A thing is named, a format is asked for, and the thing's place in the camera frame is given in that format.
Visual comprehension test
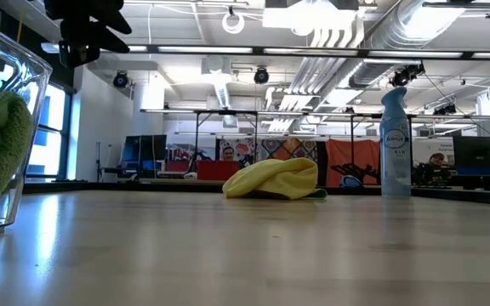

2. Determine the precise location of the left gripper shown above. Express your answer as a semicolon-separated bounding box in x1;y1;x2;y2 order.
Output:
43;0;134;55

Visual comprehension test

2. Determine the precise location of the yellow microfiber towel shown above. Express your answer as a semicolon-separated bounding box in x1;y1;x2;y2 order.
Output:
222;156;319;201

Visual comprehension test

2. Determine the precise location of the clear glass basket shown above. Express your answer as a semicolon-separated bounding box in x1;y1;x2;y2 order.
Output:
0;15;54;234

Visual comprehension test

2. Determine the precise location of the black monitor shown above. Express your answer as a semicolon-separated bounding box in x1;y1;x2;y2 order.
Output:
453;135;490;169
123;134;168;171

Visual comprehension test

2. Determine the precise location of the red panel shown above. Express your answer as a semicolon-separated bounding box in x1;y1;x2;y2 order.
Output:
197;160;241;182

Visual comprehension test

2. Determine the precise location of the colourful patterned fabric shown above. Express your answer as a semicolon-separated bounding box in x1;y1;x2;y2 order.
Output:
218;136;319;163

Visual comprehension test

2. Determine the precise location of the orange hanging cloth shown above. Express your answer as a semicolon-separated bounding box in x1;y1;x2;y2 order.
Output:
325;139;381;187

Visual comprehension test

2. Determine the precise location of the blue white round object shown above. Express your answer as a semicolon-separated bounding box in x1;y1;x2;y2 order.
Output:
339;174;364;190

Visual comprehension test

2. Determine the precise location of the light blue air freshener bottle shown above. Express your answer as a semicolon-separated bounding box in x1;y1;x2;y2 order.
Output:
379;86;413;199

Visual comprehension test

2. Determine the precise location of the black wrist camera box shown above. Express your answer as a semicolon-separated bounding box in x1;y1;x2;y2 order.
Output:
58;40;101;69

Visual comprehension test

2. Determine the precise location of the white cable coil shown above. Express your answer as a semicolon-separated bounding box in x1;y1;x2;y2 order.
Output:
221;11;246;35

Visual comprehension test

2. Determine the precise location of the black background rig frame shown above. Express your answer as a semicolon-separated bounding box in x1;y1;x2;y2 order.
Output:
140;108;416;182

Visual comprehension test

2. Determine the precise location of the silver ventilation duct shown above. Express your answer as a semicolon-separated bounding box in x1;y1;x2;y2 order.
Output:
346;0;470;89

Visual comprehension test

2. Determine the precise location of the black ceiling camera cluster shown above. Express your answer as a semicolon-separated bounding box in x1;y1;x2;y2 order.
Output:
389;62;426;88

